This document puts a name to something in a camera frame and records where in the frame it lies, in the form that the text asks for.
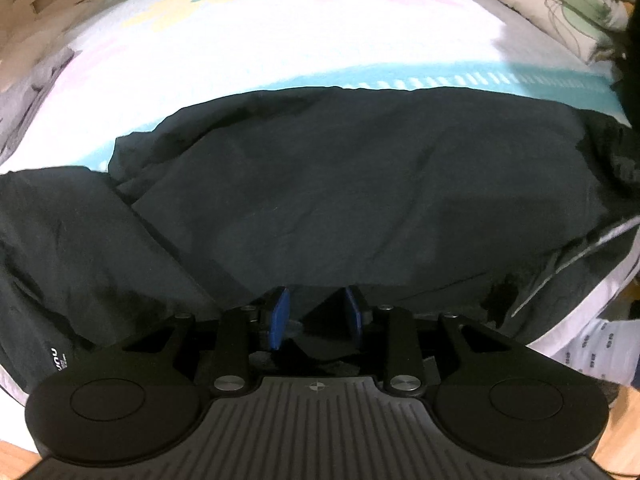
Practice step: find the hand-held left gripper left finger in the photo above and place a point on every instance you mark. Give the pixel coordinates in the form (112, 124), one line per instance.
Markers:
(280, 312)

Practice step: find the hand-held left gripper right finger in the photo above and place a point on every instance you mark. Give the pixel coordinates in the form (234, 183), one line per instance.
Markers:
(353, 312)

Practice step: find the white printed bedsheet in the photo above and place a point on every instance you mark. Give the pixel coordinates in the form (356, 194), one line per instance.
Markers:
(602, 350)

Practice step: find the pastel printed blanket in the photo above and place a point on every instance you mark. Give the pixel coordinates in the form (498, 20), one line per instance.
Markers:
(240, 45)

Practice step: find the grey cloth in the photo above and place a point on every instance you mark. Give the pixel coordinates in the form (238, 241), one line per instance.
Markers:
(35, 90)

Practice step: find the black pants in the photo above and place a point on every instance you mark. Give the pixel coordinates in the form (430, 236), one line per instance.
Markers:
(320, 180)

